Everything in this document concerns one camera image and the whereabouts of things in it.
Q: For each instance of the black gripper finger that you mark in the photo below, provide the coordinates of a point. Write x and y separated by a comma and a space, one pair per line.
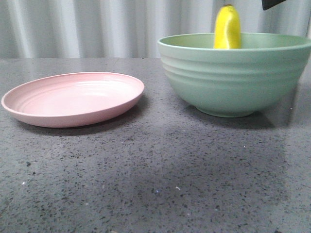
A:
267, 4

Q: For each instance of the yellow banana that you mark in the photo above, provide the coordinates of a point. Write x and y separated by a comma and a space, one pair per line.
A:
227, 33

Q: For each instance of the green bowl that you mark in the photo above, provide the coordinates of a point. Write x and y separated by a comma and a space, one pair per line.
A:
233, 82

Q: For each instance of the pink plate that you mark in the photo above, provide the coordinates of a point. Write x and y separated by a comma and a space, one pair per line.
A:
73, 100

